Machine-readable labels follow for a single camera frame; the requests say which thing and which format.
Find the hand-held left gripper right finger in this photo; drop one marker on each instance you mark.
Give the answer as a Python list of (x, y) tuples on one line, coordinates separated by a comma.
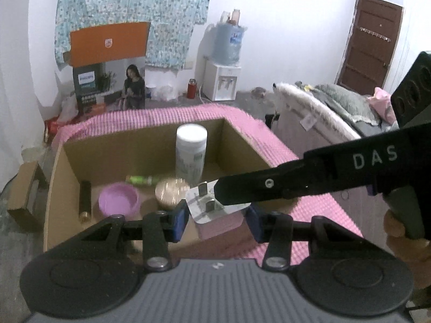
[(254, 225)]

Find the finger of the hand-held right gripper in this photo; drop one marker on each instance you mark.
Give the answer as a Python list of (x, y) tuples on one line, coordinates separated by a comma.
[(256, 185)]

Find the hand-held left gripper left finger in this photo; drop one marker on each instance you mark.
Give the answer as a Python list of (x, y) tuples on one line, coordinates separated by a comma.
[(178, 222)]

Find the white charger plug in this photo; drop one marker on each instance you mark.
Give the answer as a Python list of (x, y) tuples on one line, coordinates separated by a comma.
[(219, 225)]

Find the green lip balm stick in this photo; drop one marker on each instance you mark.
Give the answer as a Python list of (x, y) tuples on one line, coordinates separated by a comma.
[(141, 180)]

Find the pink plastic bowl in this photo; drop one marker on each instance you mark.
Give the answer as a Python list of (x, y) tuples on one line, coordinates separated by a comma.
[(118, 198)]

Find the white plastic bottle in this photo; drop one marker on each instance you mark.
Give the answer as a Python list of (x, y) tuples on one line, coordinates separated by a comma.
[(191, 154)]

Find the large printed cardboard box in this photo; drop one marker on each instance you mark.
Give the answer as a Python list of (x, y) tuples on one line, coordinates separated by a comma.
[(134, 148)]

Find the black cylindrical tube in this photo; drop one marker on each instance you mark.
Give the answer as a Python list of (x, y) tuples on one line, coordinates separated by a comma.
[(85, 198)]

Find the person's right hand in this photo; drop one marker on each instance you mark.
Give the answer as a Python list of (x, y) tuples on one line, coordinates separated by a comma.
[(410, 259)]

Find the pink checkered tablecloth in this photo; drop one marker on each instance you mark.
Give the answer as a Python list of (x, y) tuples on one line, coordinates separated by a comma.
[(269, 134)]

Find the pink pillow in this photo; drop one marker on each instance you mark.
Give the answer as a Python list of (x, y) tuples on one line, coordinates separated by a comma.
[(382, 107)]

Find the grey quilted mattress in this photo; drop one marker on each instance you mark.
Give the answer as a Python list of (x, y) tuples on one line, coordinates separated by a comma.
[(320, 134)]

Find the grey-green blanket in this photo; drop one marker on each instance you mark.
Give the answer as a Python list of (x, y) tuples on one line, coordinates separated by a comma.
[(346, 101)]

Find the white water dispenser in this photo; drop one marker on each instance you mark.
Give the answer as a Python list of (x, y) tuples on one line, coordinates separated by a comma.
[(215, 80)]

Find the brown wooden door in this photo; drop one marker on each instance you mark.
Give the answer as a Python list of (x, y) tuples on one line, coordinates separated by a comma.
[(367, 47)]

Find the red thermos flask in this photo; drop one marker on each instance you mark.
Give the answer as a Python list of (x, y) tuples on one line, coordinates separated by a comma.
[(191, 89)]

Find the white plastic bag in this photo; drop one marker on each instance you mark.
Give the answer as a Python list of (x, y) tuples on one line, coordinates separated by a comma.
[(165, 92)]

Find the small plain cardboard box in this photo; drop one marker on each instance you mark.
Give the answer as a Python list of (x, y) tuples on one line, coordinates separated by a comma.
[(25, 191)]

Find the pink small cup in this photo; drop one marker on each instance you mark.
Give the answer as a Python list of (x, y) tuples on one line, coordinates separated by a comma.
[(235, 15)]

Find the orange flap appliance carton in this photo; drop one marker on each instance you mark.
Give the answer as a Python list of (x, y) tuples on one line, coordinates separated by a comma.
[(107, 42)]

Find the white curtain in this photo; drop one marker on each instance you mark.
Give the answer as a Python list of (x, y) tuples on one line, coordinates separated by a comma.
[(16, 74)]

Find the floral hanging cloth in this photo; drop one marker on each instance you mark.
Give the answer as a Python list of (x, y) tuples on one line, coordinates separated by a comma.
[(134, 0)]

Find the coat hook rail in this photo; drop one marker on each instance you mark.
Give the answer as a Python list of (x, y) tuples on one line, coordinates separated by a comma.
[(373, 33)]

